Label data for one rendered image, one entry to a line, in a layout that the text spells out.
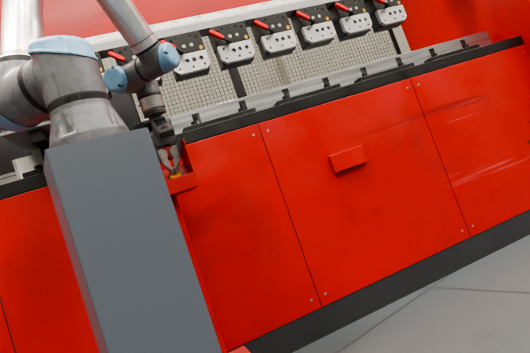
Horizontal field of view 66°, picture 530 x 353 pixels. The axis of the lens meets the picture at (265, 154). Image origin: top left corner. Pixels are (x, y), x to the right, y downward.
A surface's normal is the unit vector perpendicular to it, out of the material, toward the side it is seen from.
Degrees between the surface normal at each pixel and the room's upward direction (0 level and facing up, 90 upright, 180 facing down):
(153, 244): 90
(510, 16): 90
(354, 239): 90
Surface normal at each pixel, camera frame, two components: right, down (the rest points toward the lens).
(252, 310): 0.26, -0.16
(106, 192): 0.47, -0.23
